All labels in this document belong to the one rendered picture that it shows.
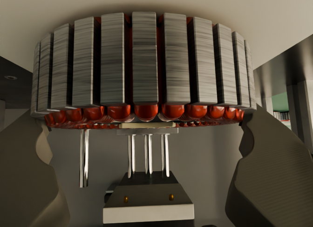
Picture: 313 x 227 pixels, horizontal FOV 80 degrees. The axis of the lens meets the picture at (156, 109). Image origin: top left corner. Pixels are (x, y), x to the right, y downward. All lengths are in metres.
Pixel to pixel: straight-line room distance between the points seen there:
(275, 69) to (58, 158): 0.36
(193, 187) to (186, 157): 0.05
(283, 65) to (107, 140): 0.29
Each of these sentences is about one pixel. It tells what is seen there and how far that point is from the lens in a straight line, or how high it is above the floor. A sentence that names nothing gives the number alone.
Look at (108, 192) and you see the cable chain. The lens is 0.34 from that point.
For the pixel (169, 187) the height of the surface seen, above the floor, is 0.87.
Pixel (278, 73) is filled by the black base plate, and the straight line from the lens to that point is 0.22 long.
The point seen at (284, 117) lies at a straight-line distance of 0.90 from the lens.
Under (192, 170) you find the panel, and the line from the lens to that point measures 0.37.
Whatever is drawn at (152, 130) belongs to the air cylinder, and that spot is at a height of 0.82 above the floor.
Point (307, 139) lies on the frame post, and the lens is 0.27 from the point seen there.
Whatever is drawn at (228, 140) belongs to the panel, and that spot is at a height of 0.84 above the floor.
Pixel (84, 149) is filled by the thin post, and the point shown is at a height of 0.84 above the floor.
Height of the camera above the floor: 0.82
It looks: 7 degrees down
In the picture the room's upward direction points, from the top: 178 degrees clockwise
